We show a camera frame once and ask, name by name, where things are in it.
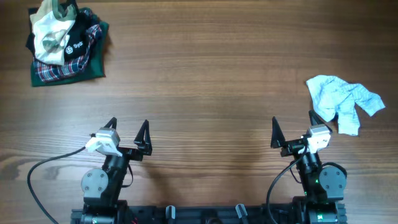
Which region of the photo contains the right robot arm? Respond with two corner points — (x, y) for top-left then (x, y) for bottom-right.
(266, 110), (348, 223)

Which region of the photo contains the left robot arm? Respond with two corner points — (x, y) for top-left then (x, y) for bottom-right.
(76, 118), (152, 224)

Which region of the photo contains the red plaid shirt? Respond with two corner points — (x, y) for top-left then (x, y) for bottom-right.
(32, 7), (103, 83)

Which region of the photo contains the black garment white logo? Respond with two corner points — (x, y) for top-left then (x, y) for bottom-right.
(29, 0), (92, 65)

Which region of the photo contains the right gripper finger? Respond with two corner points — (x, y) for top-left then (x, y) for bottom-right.
(271, 116), (286, 149)
(308, 110), (333, 133)

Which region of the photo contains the green folded cloth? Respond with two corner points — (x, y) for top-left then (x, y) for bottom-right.
(30, 21), (109, 87)

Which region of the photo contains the cream camouflage garment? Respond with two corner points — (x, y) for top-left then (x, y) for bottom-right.
(30, 0), (77, 65)

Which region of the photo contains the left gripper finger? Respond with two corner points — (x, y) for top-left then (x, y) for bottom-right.
(134, 120), (152, 150)
(104, 117), (118, 129)

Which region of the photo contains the black left camera cable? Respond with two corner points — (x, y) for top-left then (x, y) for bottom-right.
(27, 146), (87, 224)

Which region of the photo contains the light blue striped garment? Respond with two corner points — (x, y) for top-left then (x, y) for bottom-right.
(306, 75), (385, 136)

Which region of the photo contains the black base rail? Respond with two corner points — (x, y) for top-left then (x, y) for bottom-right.
(70, 203), (348, 223)

